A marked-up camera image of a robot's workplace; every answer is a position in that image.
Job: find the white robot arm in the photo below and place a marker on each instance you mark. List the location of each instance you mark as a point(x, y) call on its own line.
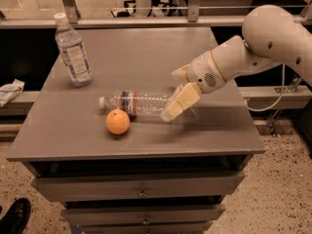
point(270, 36)

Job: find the top grey drawer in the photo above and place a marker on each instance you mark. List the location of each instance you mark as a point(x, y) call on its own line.
point(121, 187)

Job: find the clear water bottle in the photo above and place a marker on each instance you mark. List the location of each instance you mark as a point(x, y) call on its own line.
point(136, 103)

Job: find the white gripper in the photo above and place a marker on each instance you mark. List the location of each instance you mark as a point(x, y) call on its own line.
point(202, 71)

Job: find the grey metal railing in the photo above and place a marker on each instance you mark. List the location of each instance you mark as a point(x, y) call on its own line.
point(131, 13)

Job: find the middle grey drawer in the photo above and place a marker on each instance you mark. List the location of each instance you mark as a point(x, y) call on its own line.
point(143, 215)

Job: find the black leather shoe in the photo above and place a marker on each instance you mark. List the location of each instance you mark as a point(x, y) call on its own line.
point(16, 218)

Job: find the white folded cloth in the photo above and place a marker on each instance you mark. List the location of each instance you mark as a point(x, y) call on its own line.
point(9, 91)

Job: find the orange fruit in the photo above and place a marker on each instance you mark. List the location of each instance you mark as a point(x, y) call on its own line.
point(117, 122)

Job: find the grey drawer cabinet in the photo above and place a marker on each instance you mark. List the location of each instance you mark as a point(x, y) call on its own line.
point(104, 152)

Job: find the bottom grey drawer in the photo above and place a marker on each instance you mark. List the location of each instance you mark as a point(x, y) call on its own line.
point(167, 228)

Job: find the upright labelled water bottle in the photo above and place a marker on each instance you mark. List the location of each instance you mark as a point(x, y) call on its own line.
point(72, 51)

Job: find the grey drawer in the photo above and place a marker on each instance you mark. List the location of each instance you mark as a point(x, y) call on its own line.
point(167, 228)
point(121, 187)
point(143, 215)

